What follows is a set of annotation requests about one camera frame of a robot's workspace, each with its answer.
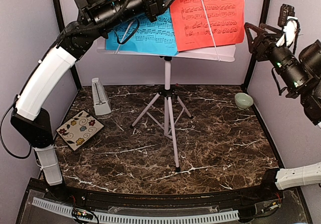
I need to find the black front rail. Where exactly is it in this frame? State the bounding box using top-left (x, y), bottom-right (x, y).
top-left (34, 178), bottom-right (283, 209)

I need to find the red sheet music page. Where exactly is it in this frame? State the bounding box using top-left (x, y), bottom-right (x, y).
top-left (170, 0), bottom-right (245, 52)

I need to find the white metronome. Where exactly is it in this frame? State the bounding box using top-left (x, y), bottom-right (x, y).
top-left (92, 78), bottom-right (111, 116)

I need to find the right black frame post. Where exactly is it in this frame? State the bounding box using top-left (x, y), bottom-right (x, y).
top-left (241, 0), bottom-right (270, 92)

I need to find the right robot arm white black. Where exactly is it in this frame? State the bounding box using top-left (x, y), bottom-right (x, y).
top-left (244, 19), bottom-right (320, 201)

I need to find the grey cable duct strip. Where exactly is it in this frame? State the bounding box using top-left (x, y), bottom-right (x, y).
top-left (32, 197), bottom-right (239, 223)

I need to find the blue sheet music page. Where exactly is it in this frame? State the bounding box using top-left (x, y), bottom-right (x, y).
top-left (105, 9), bottom-right (179, 56)

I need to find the floral square plate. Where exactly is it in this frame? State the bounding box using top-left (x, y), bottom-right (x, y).
top-left (56, 110), bottom-right (104, 151)

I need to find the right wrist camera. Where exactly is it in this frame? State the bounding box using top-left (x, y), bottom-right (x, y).
top-left (276, 4), bottom-right (300, 47)

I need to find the left black frame post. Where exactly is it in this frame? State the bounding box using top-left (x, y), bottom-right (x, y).
top-left (53, 0), bottom-right (82, 91)

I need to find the white music stand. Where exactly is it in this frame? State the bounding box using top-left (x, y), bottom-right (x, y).
top-left (96, 0), bottom-right (238, 172)

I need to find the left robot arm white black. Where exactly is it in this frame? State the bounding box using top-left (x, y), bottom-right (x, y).
top-left (9, 0), bottom-right (175, 202)

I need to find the pale green bowl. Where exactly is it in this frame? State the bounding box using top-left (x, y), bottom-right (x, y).
top-left (234, 93), bottom-right (254, 110)

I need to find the black frame post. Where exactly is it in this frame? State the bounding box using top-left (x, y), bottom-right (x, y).
top-left (241, 0), bottom-right (270, 92)
top-left (53, 0), bottom-right (82, 91)

